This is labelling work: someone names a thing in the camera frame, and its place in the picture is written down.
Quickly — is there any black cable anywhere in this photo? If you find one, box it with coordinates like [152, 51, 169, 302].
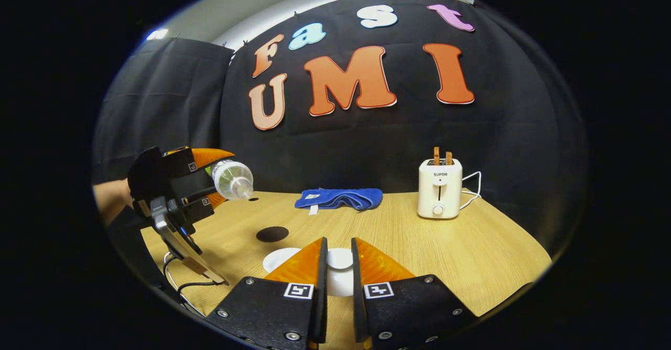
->
[163, 253, 223, 309]

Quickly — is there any blue towel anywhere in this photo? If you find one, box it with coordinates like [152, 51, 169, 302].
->
[294, 188, 384, 215]

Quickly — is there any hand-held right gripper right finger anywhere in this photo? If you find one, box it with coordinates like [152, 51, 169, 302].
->
[351, 237, 479, 350]

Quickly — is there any black backdrop cloth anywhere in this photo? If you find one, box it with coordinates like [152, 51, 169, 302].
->
[92, 0, 588, 256]

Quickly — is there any white toaster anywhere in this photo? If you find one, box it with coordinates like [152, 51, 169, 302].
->
[417, 158, 463, 220]

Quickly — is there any white toaster cable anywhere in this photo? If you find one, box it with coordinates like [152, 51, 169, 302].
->
[459, 171, 482, 210]

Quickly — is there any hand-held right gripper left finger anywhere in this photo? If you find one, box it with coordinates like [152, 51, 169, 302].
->
[204, 237, 329, 350]

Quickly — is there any clear plastic water bottle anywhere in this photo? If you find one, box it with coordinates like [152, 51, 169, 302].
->
[205, 159, 255, 201]

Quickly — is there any round dark coaster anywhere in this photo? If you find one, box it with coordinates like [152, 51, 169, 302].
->
[256, 226, 290, 243]

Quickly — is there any white teacup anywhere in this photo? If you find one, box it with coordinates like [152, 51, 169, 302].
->
[262, 247, 303, 274]

